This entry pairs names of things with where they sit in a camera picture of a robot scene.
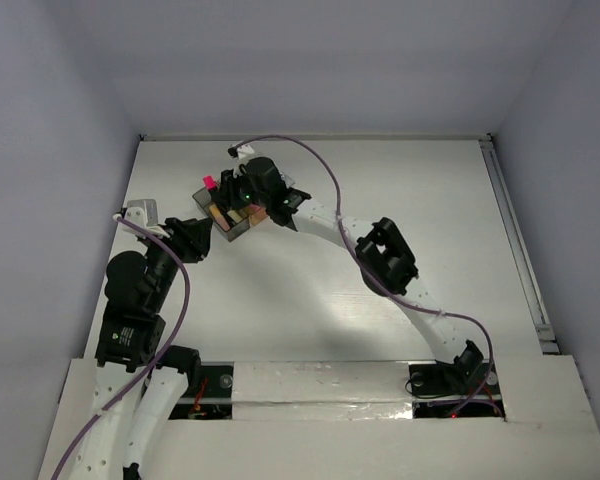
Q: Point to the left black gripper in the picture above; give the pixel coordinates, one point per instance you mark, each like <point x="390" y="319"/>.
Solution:
<point x="181" y="240"/>

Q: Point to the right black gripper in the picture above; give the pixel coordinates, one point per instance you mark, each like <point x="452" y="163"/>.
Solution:
<point x="227" y="193"/>

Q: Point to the pink cap black highlighter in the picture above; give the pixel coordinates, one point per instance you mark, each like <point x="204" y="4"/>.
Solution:
<point x="210" y="183"/>

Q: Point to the orange pastel highlighter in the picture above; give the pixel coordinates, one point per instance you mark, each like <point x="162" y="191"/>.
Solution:
<point x="219" y="217"/>

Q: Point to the yellow pastel highlighter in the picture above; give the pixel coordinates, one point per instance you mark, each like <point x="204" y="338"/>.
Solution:
<point x="235" y="216"/>

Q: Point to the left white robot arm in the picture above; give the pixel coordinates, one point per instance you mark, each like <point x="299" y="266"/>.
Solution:
<point x="140" y="373"/>

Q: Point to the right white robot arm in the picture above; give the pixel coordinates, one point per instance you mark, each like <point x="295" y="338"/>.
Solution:
<point x="387" y="264"/>

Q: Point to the amber translucent bin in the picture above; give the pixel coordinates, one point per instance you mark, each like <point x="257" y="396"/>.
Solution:
<point x="256" y="215"/>

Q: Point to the grey translucent bin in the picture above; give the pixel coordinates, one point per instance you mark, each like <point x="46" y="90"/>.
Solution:
<point x="230" y="223"/>

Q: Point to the clear plastic bin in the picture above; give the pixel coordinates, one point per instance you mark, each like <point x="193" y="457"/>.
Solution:
<point x="289" y="180"/>

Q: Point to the silver tape strip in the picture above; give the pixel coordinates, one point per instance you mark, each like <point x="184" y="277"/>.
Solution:
<point x="321" y="391"/>

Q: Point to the white foam front board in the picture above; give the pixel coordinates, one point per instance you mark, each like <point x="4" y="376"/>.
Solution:
<point x="549" y="432"/>

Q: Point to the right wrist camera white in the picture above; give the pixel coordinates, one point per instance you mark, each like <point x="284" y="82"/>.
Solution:
<point x="242" y="150"/>

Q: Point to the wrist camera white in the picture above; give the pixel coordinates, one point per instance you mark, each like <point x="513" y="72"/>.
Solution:
<point x="242" y="150"/>
<point x="140" y="217"/>

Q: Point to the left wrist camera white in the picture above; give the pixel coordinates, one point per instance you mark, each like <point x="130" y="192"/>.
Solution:
<point x="140" y="217"/>

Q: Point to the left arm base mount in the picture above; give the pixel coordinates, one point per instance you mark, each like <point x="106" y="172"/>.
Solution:
<point x="210" y="398"/>

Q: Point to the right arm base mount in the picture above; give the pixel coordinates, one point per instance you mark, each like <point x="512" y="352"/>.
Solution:
<point x="467" y="388"/>

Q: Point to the aluminium rail right edge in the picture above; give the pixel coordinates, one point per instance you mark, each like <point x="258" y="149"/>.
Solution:
<point x="530" y="287"/>

